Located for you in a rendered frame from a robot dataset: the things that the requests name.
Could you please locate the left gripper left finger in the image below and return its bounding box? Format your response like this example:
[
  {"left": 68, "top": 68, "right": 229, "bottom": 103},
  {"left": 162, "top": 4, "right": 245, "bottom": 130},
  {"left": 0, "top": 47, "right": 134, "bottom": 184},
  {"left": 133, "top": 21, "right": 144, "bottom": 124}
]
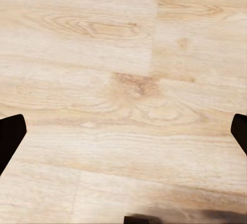
[{"left": 0, "top": 114, "right": 27, "bottom": 176}]

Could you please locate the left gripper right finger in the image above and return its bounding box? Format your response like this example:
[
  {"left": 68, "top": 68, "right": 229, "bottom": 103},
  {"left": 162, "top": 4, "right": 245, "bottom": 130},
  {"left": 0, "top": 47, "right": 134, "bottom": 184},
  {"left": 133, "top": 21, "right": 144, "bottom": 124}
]
[{"left": 231, "top": 114, "right": 247, "bottom": 155}]

